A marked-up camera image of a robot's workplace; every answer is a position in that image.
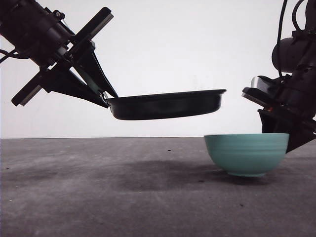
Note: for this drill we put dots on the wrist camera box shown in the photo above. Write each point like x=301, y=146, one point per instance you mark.
x=264, y=90

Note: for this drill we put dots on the teal ceramic bowl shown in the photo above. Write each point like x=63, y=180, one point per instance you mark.
x=247, y=155

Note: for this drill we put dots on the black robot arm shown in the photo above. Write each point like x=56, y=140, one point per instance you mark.
x=297, y=52
x=67, y=62

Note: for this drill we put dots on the black pan with green handle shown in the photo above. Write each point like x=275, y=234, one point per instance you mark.
x=166, y=105

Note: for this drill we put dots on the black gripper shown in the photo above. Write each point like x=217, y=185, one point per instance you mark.
x=67, y=62
x=298, y=96

